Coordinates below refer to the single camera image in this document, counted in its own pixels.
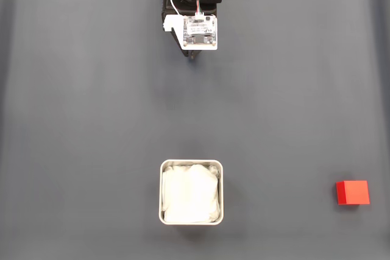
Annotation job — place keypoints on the camera board on white mount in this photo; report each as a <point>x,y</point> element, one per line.
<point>198,28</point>

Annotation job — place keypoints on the red cube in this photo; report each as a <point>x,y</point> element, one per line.
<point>355,192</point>

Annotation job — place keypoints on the white crumpled cloth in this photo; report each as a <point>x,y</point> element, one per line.
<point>190,193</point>

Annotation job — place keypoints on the square metal box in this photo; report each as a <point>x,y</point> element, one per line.
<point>160,193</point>

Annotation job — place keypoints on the grey table mat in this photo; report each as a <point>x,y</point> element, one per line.
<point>76,89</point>

